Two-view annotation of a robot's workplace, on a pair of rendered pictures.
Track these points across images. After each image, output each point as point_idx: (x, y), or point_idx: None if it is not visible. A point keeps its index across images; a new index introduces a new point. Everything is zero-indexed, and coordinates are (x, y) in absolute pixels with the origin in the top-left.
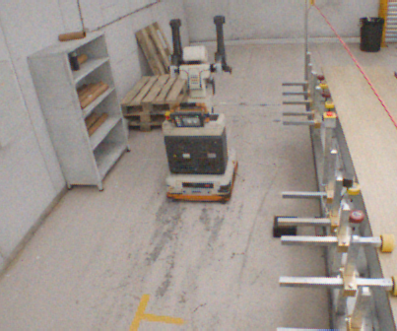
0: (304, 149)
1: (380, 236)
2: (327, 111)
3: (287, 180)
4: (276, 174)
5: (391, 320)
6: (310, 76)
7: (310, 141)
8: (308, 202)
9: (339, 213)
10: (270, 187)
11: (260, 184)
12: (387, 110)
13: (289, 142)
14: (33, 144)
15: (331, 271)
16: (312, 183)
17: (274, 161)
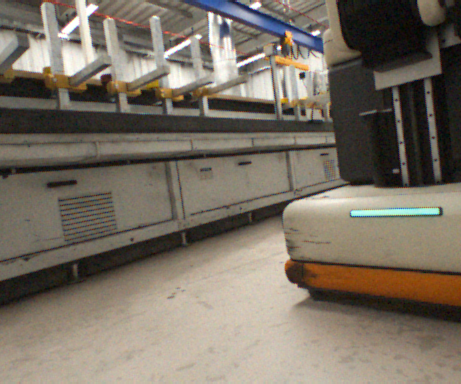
0: (23, 318)
1: (306, 98)
2: (155, 97)
3: (209, 265)
4: (210, 275)
5: (323, 119)
6: (113, 29)
7: (209, 128)
8: (228, 243)
9: (306, 104)
10: (257, 259)
11: (271, 264)
12: (315, 20)
13: None
14: None
15: (330, 120)
16: (179, 258)
17: (155, 304)
